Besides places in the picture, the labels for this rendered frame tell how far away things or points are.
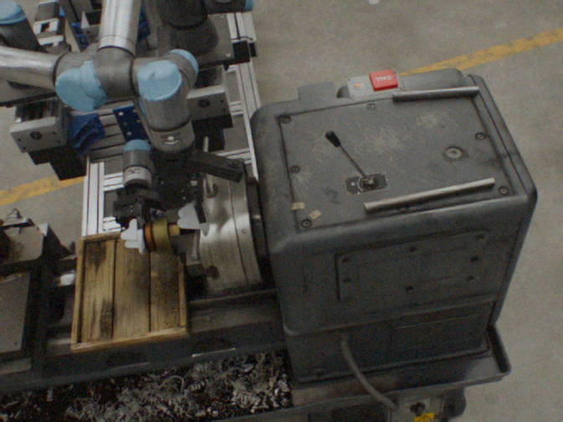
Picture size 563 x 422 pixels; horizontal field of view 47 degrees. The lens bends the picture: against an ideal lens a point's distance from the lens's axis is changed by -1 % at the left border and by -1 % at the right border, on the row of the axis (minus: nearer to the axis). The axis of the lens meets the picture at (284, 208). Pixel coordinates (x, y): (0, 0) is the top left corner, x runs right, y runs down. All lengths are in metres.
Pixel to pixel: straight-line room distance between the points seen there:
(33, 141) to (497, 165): 1.29
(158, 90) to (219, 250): 0.46
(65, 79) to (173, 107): 0.48
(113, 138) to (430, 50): 2.10
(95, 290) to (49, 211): 1.52
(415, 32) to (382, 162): 2.46
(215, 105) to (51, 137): 0.49
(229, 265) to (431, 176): 0.49
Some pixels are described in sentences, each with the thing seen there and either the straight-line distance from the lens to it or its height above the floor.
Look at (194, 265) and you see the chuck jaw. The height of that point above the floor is 1.11.
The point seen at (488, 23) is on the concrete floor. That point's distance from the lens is 3.99.
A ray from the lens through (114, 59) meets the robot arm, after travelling 1.32.
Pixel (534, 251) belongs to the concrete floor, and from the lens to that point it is 2.93.
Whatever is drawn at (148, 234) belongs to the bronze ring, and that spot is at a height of 1.11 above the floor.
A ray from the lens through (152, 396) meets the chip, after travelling 1.99.
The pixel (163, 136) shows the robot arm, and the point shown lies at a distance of 1.21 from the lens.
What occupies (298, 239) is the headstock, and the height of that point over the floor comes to 1.25.
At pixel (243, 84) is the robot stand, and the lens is 3.30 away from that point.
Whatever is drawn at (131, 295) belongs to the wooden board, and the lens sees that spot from 1.82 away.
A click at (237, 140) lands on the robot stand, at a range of 3.04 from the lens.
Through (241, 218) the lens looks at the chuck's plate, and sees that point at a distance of 1.47.
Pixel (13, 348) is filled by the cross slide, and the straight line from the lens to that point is 1.76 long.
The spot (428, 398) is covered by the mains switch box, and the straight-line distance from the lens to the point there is 2.13.
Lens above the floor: 2.37
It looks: 52 degrees down
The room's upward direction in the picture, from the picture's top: 9 degrees counter-clockwise
